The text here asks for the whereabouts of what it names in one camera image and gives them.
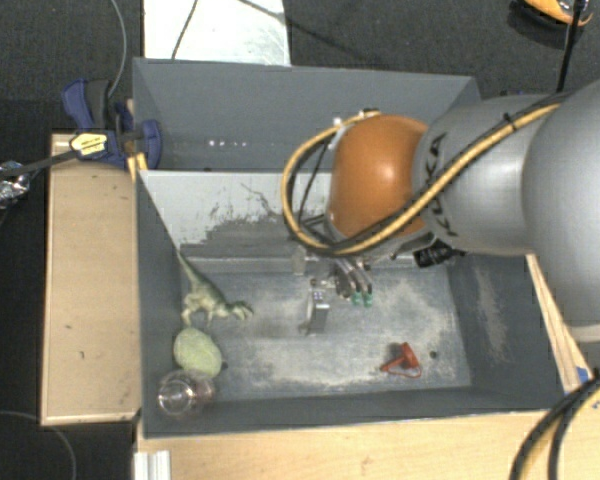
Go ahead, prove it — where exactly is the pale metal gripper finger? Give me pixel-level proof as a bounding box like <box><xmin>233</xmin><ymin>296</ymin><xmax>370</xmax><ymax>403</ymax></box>
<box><xmin>304</xmin><ymin>288</ymin><xmax>316</xmax><ymax>336</ymax></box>
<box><xmin>312</xmin><ymin>289</ymin><xmax>332</xmax><ymax>334</ymax></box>

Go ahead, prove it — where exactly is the green toy dinosaur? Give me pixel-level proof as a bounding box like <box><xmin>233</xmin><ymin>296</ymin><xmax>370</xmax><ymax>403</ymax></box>
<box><xmin>176</xmin><ymin>249</ymin><xmax>256</xmax><ymax>327</ymax></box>

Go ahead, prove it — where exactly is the pale green egg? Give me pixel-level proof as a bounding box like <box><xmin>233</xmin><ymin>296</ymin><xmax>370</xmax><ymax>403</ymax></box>
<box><xmin>172</xmin><ymin>326</ymin><xmax>225</xmax><ymax>376</ymax></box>

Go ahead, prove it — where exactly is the clear glass cup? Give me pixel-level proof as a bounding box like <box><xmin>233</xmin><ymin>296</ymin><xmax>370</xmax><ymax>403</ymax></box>
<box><xmin>156</xmin><ymin>369</ymin><xmax>217</xmax><ymax>418</ymax></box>

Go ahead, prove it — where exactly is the grey metal bin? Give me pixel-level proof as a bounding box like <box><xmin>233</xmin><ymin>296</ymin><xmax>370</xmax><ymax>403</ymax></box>
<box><xmin>129</xmin><ymin>56</ymin><xmax>567</xmax><ymax>439</ymax></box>

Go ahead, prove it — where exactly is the pale wood board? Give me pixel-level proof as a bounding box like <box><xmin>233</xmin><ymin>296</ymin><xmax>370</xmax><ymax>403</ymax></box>
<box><xmin>39</xmin><ymin>132</ymin><xmax>144</xmax><ymax>427</ymax></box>

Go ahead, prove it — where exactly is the black cylinder on white bracket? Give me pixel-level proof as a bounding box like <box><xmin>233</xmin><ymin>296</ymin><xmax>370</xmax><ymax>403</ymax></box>
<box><xmin>412</xmin><ymin>244</ymin><xmax>467</xmax><ymax>270</ymax></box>

